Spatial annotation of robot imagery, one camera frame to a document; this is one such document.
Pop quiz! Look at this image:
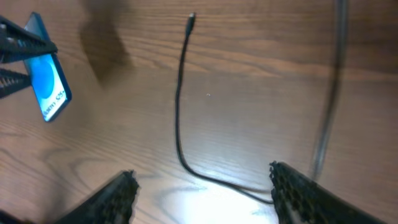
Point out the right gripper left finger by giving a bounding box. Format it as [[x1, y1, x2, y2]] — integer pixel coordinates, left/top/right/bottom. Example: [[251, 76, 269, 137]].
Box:
[[0, 169, 140, 224]]

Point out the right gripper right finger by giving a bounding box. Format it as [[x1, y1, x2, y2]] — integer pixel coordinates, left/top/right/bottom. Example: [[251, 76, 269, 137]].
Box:
[[269, 161, 383, 224]]

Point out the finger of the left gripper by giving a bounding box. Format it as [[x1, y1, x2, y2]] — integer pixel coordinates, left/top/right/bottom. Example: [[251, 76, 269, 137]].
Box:
[[1, 16, 58, 63], [1, 68, 31, 98]]

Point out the blue Galaxy smartphone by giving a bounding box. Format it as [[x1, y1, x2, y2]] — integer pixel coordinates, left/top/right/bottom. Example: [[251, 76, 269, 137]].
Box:
[[23, 11, 73, 123]]

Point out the black USB charging cable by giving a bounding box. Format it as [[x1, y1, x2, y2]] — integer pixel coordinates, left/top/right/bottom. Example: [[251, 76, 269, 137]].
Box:
[[174, 12, 349, 205]]

